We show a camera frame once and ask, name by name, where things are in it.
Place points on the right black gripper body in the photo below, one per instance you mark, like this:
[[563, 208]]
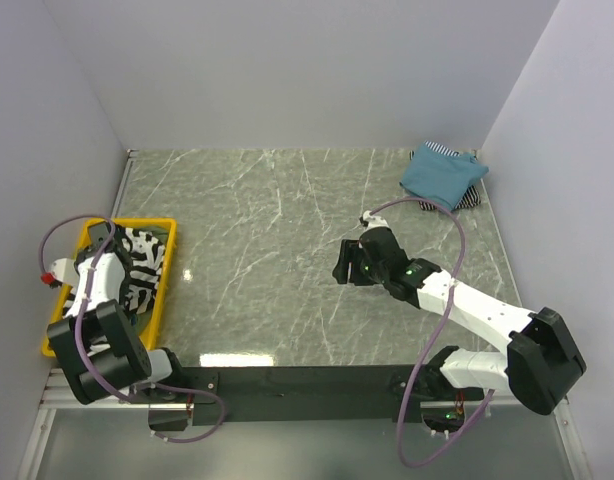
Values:
[[363, 273]]

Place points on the black white striped garment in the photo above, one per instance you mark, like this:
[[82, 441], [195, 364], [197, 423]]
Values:
[[111, 281]]

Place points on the teal ribbed tank top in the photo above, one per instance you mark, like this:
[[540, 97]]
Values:
[[440, 179]]

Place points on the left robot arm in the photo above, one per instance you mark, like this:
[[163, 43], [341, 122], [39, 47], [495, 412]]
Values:
[[104, 329]]

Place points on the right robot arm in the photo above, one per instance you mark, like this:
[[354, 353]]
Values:
[[534, 355]]

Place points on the yellow plastic bin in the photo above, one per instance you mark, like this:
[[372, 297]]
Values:
[[150, 335]]

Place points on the olive green garment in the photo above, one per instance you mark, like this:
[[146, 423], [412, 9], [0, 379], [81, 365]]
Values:
[[147, 248]]

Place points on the dark striped folded garment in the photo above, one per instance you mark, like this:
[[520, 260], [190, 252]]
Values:
[[470, 199]]

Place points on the blue white striped folded garment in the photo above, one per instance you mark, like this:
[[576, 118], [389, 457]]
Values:
[[441, 149]]

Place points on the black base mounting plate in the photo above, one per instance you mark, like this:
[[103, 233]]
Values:
[[306, 393]]

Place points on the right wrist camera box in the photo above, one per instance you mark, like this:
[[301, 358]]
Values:
[[368, 221]]

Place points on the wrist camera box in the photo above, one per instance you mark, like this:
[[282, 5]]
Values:
[[368, 221], [61, 272]]

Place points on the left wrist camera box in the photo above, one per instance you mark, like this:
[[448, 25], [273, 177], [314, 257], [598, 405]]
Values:
[[61, 272]]

